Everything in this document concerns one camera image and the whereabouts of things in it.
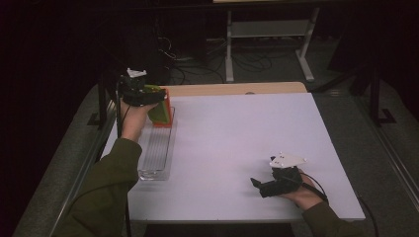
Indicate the person's left hand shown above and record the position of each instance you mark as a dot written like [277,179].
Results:
[133,121]

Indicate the black metal stand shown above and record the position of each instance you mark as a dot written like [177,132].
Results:
[102,105]
[375,98]

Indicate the clear plastic tray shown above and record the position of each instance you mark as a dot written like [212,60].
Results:
[158,151]

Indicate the white metal desk frame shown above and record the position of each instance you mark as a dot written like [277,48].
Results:
[270,29]

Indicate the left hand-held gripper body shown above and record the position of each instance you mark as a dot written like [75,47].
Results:
[133,92]

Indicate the orange phone case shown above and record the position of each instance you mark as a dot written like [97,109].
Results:
[169,112]

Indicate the metal floor rail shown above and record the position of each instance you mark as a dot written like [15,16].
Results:
[79,177]
[395,168]

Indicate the person's right hand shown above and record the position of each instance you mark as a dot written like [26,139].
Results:
[306,196]

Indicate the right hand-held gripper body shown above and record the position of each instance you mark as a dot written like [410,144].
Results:
[285,182]

